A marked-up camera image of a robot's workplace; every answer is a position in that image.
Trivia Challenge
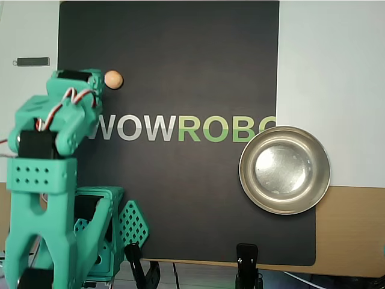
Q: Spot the teal robot base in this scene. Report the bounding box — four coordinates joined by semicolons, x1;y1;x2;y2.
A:
73;185;150;284

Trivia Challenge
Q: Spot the thin black cable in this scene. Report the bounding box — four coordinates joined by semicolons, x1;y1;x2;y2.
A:
171;261;181;289

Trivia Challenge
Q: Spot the black robot base clamp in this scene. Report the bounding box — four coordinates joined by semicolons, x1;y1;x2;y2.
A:
124;241;162;289

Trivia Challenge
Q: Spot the red white black servo wire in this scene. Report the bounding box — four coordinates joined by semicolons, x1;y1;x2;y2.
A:
35;87;100;132
0;138;16;159

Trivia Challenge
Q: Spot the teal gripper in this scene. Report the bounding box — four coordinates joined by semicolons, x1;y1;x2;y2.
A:
49;69;106;102

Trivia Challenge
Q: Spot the orange wooden ball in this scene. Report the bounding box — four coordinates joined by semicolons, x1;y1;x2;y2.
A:
104;70;124;90

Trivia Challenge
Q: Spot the black mat with WOWROBO print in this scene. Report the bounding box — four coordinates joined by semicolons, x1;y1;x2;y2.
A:
49;1;317;267

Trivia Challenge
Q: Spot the metal bowl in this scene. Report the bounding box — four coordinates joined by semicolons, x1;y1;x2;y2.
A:
238;125;331;216

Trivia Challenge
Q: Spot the white cable with connector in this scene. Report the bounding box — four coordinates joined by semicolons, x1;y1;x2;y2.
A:
282;270;319;289

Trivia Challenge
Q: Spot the black USB stick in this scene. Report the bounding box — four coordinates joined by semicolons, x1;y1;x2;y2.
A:
12;57;51;67

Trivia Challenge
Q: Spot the white paper sheet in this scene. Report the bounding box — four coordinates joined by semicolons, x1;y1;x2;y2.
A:
0;1;60;185
275;1;385;189

